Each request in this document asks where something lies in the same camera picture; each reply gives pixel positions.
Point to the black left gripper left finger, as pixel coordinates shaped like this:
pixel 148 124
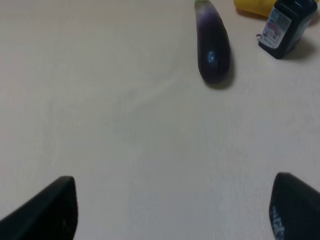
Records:
pixel 52 214

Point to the yellow mango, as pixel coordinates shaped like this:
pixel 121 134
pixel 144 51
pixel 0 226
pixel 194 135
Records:
pixel 252 6

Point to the purple eggplant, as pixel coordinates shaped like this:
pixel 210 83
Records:
pixel 213 45

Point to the black labelled jar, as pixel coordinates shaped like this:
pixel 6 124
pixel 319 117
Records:
pixel 282 36

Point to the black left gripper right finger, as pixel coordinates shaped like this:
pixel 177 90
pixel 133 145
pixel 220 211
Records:
pixel 294 209

